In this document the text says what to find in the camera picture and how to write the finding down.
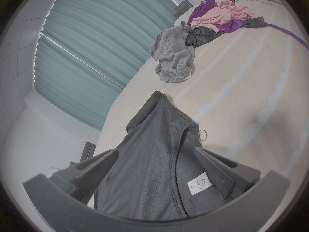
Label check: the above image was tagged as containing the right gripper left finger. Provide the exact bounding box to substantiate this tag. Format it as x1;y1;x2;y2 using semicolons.
51;149;120;202

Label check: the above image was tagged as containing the black T-shirt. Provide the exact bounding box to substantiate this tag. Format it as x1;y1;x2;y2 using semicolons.
93;90;236;220

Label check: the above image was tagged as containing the bed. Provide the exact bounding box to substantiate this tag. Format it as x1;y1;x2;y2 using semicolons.
88;0;309;208

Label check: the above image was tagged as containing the pile of clothes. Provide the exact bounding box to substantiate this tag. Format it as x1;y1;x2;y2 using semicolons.
185;0;309;50

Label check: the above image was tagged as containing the grey garment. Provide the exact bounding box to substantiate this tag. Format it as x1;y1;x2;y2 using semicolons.
150;25;195;83

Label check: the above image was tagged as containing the blue-green curtain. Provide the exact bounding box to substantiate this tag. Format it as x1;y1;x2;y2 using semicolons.
41;0;180;87
33;33;123;131

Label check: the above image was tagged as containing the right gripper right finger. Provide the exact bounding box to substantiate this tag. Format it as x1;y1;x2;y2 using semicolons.
194;147;262;199

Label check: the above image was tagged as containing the grey bedside table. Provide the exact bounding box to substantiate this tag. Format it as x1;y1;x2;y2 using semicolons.
174;1;193;16

